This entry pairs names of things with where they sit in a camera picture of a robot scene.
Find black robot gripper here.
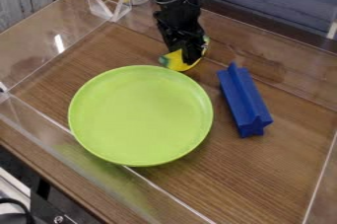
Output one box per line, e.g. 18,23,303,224
153,0,204,65

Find yellow toy banana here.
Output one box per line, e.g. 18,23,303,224
158,36,210,72

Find green round plate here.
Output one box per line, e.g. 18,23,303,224
66,65,212,167

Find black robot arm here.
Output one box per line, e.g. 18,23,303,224
153,0,208,72

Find blue star-shaped block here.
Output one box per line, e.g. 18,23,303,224
216,62,274,138

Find clear acrylic corner bracket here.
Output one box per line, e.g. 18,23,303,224
86,0,131,23

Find clear acrylic enclosure wall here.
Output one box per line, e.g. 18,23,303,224
0,0,337,224

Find black cable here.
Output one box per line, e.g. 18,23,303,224
0,196,34,224

